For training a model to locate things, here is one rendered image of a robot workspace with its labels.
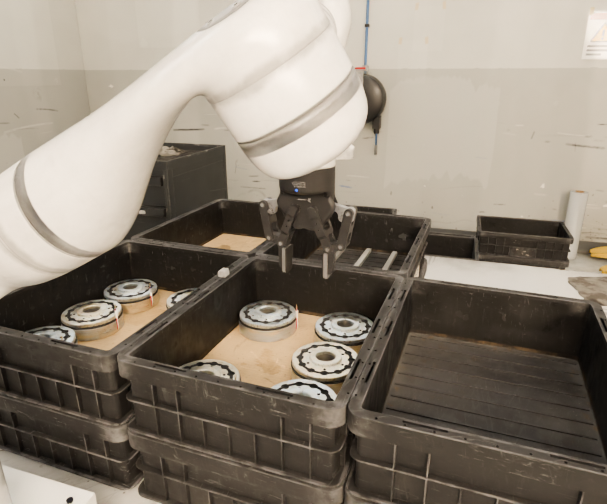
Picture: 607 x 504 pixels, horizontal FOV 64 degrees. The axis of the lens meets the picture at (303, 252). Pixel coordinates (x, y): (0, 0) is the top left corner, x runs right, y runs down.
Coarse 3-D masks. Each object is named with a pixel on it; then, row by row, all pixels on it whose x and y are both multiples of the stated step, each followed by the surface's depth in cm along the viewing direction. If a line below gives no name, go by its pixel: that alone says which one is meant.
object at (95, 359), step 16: (128, 240) 104; (224, 256) 96; (240, 256) 95; (176, 304) 75; (160, 320) 70; (0, 336) 67; (16, 336) 66; (32, 336) 66; (32, 352) 66; (48, 352) 64; (64, 352) 63; (80, 352) 62; (96, 352) 62; (112, 352) 62; (96, 368) 62; (112, 368) 62
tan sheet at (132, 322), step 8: (160, 296) 101; (168, 296) 101; (160, 304) 98; (144, 312) 95; (152, 312) 95; (160, 312) 95; (128, 320) 91; (136, 320) 91; (144, 320) 91; (128, 328) 89; (136, 328) 89; (112, 336) 86; (120, 336) 86; (128, 336) 86; (80, 344) 83; (88, 344) 83; (96, 344) 83; (104, 344) 83; (112, 344) 83
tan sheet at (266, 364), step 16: (304, 320) 91; (240, 336) 86; (304, 336) 86; (224, 352) 81; (240, 352) 81; (256, 352) 81; (272, 352) 81; (288, 352) 81; (240, 368) 76; (256, 368) 76; (272, 368) 76; (288, 368) 76; (256, 384) 72; (272, 384) 72
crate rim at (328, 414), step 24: (240, 264) 91; (312, 264) 91; (216, 288) 81; (384, 312) 72; (144, 336) 66; (120, 360) 60; (144, 360) 60; (360, 360) 61; (168, 384) 58; (192, 384) 57; (216, 384) 56; (240, 384) 56; (264, 408) 54; (288, 408) 53; (312, 408) 52; (336, 408) 52
